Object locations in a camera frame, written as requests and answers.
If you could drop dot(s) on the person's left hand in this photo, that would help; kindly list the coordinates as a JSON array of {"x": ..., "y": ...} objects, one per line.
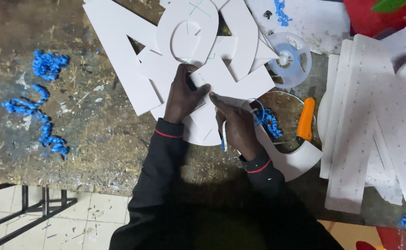
[{"x": 180, "y": 100}]

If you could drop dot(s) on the person's right hand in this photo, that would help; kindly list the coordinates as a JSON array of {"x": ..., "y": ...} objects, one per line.
[{"x": 239, "y": 128}]

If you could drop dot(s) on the white adhesive strip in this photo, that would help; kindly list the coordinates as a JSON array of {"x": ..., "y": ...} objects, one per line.
[{"x": 224, "y": 140}]

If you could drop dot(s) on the white angular foam letter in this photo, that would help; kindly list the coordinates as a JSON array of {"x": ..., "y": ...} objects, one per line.
[{"x": 234, "y": 83}]

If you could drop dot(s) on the blue curled backing on strip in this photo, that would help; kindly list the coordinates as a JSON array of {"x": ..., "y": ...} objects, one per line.
[{"x": 269, "y": 123}]

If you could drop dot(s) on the white rounded foam letter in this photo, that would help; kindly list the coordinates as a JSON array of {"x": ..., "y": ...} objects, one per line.
[{"x": 203, "y": 130}]

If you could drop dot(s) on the white curved foam band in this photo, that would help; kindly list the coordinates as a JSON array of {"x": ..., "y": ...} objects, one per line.
[{"x": 293, "y": 163}]

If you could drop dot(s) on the white triangular foam letter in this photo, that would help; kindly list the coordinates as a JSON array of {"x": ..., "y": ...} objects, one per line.
[{"x": 119, "y": 52}]

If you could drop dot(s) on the clear plastic reel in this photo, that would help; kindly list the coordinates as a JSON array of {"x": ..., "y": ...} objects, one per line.
[{"x": 291, "y": 69}]

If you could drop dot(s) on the white small pointed foam piece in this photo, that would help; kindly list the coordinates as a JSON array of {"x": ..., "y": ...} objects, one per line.
[{"x": 265, "y": 54}]

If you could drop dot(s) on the white round marked foam letter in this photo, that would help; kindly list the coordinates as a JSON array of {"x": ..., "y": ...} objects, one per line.
[{"x": 203, "y": 24}]

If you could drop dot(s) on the white slanted foam letter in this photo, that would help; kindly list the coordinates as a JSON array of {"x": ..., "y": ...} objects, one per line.
[{"x": 239, "y": 38}]

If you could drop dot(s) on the person's black sweater torso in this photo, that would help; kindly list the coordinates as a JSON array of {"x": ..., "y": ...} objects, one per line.
[{"x": 223, "y": 222}]

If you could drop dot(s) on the thin blue curled backing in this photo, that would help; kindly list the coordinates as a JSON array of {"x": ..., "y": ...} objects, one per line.
[{"x": 282, "y": 14}]

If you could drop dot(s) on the white stained board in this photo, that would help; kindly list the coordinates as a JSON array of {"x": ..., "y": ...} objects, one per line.
[{"x": 314, "y": 24}]

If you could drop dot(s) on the stack of perforated white letters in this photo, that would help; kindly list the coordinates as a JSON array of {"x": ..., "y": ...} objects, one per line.
[{"x": 369, "y": 121}]

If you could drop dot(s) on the small heap blue curled backing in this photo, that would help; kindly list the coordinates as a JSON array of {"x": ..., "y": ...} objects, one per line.
[{"x": 50, "y": 64}]

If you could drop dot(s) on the long trail blue curled backing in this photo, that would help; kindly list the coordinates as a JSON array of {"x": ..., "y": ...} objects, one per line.
[{"x": 45, "y": 130}]

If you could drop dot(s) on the large red object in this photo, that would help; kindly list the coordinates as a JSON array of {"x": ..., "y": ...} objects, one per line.
[{"x": 362, "y": 19}]

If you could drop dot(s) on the red rounded object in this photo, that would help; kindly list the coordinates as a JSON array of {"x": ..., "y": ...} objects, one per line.
[{"x": 397, "y": 239}]

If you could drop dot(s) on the green object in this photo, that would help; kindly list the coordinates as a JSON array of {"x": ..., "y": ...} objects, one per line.
[{"x": 388, "y": 5}]

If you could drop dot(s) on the black metal frame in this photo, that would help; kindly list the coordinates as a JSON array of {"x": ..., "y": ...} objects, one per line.
[{"x": 32, "y": 210}]

